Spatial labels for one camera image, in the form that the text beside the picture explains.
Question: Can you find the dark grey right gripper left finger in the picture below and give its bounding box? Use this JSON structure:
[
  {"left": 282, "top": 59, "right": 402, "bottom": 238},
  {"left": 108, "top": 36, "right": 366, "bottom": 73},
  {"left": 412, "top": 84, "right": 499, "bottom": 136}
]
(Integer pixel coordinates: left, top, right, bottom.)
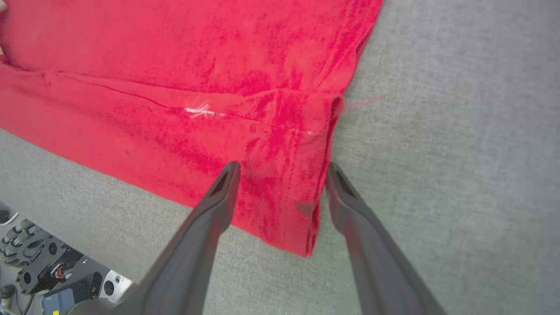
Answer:
[{"left": 66, "top": 161, "right": 241, "bottom": 315}]

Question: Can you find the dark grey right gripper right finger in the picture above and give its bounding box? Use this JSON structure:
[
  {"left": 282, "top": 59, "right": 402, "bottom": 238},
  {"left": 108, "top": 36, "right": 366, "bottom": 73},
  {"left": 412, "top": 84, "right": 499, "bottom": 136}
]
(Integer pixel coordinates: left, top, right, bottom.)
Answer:
[{"left": 325, "top": 162, "right": 445, "bottom": 315}]

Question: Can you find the black robot wheeled base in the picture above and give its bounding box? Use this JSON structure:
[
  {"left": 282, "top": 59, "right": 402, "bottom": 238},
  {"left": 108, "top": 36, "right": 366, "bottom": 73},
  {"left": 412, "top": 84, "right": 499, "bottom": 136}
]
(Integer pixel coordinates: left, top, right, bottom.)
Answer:
[{"left": 0, "top": 202, "right": 134, "bottom": 315}]

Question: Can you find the red and white shirt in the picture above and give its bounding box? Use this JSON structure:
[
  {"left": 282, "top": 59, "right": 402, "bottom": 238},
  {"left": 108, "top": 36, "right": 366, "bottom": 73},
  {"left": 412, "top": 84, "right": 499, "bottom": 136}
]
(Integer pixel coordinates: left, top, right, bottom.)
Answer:
[{"left": 0, "top": 0, "right": 384, "bottom": 258}]

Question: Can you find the grey fabric sofa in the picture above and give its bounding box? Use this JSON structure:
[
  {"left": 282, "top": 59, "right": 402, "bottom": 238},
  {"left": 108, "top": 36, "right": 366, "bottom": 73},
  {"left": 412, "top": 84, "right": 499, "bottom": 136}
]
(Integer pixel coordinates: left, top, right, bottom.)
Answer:
[{"left": 0, "top": 0, "right": 560, "bottom": 315}]

